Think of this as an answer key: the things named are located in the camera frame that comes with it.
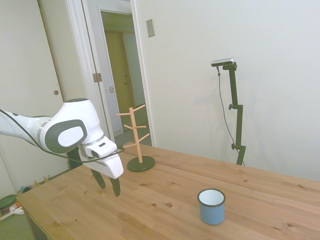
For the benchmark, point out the silver exterior camera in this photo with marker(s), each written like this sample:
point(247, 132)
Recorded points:
point(223, 62)

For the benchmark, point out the white door with knob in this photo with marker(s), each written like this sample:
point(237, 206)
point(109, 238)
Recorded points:
point(53, 62)

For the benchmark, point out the white door frame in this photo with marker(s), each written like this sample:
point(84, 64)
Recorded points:
point(86, 50)

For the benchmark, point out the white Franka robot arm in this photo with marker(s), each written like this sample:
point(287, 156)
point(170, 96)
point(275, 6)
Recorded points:
point(75, 117)

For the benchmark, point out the grey wall switch plate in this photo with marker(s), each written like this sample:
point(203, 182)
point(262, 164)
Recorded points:
point(150, 28)

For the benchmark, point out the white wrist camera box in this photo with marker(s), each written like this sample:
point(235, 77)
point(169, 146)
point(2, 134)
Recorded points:
point(101, 148)

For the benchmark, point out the metal door hinge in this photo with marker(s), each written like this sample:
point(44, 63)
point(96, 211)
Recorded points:
point(97, 77)

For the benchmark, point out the blue enamel mug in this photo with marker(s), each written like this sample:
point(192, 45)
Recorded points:
point(212, 212)

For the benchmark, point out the green round floor object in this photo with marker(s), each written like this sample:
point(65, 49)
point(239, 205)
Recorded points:
point(6, 202)

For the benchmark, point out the black camera stand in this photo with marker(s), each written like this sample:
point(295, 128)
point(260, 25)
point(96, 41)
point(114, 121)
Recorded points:
point(238, 125)

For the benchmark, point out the white floor object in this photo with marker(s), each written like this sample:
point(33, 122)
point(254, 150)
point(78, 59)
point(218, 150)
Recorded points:
point(17, 210)

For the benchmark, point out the wooden mug tree black base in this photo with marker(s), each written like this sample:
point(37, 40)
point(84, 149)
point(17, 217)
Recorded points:
point(141, 164)

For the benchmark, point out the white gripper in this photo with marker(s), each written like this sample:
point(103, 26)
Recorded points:
point(112, 166)

